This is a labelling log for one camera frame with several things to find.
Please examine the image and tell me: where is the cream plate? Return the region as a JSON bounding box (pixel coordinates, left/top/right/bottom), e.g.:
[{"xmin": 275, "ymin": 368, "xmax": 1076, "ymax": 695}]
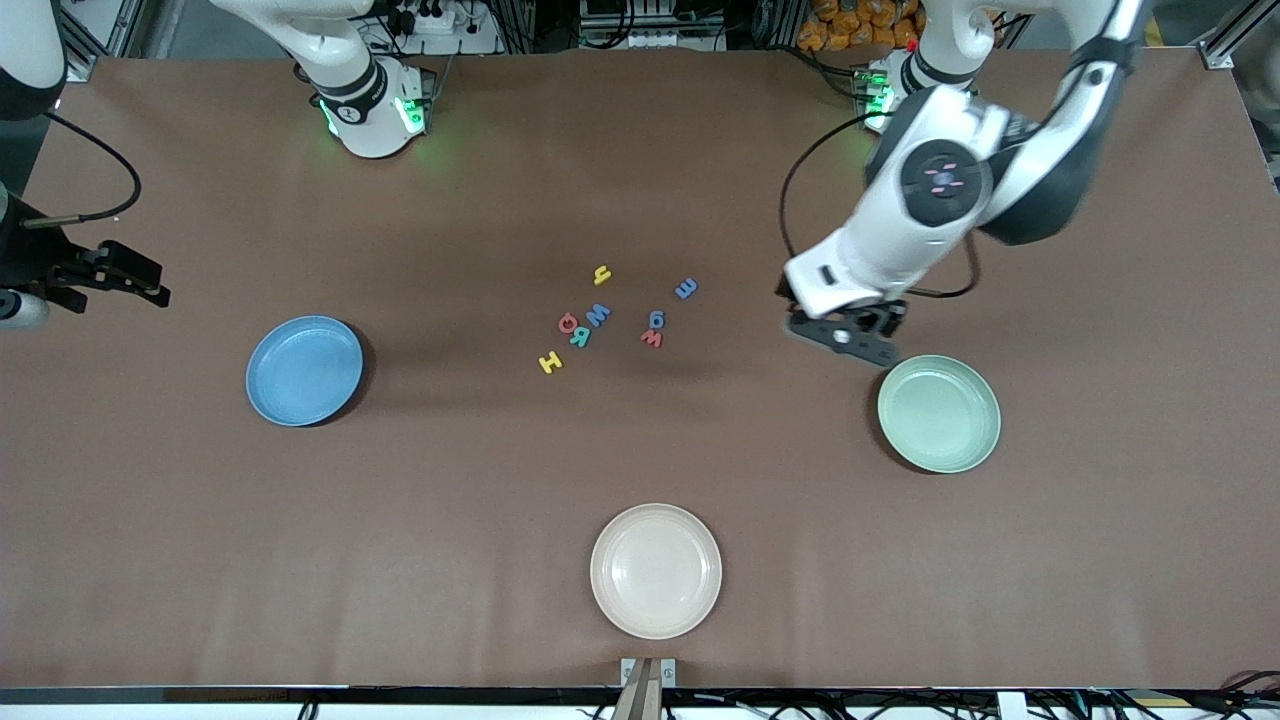
[{"xmin": 589, "ymin": 502, "xmax": 723, "ymax": 641}]

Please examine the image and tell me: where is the blue plate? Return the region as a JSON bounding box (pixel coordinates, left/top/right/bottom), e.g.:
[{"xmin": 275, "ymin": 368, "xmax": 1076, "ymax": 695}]
[{"xmin": 245, "ymin": 315, "xmax": 365, "ymax": 428}]

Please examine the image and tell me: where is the green plate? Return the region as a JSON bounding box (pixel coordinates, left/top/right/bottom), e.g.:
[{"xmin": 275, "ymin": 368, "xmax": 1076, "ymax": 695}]
[{"xmin": 877, "ymin": 355, "xmax": 1002, "ymax": 475}]

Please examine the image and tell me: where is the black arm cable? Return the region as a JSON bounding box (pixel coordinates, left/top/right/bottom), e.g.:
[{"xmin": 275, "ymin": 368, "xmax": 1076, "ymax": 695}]
[
  {"xmin": 20, "ymin": 108, "xmax": 143, "ymax": 229},
  {"xmin": 778, "ymin": 110, "xmax": 983, "ymax": 301}
]

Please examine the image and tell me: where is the orange packaged goods pile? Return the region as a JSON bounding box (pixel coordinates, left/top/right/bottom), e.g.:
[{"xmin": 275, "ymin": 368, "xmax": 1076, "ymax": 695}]
[{"xmin": 797, "ymin": 0, "xmax": 923, "ymax": 53}]

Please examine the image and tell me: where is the aluminium frame post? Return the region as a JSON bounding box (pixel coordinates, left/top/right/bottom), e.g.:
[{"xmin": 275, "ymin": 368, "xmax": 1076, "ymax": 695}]
[
  {"xmin": 55, "ymin": 0, "xmax": 136, "ymax": 83},
  {"xmin": 1200, "ymin": 0, "xmax": 1280, "ymax": 71}
]

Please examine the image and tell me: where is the metal bracket with beam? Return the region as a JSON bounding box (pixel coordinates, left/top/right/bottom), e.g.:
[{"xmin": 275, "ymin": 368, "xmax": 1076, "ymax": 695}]
[{"xmin": 612, "ymin": 657, "xmax": 678, "ymax": 720}]

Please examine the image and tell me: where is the brown table cover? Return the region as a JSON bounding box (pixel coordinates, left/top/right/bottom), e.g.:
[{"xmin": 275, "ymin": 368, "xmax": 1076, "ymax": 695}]
[{"xmin": 0, "ymin": 48, "xmax": 1280, "ymax": 691}]

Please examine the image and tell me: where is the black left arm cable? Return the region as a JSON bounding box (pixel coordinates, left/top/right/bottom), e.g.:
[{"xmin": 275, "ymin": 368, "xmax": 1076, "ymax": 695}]
[{"xmin": 778, "ymin": 110, "xmax": 983, "ymax": 301}]

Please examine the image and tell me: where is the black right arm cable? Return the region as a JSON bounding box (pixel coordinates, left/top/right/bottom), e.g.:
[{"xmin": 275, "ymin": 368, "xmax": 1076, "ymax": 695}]
[{"xmin": 20, "ymin": 108, "xmax": 143, "ymax": 229}]

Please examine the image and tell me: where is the grey rack equipment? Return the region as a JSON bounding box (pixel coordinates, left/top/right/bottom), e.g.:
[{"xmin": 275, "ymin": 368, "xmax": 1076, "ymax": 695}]
[{"xmin": 578, "ymin": 0, "xmax": 728, "ymax": 53}]

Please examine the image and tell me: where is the white power strip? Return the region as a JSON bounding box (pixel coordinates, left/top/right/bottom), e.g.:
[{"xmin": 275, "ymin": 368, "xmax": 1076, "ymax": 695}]
[{"xmin": 385, "ymin": 0, "xmax": 501, "ymax": 56}]

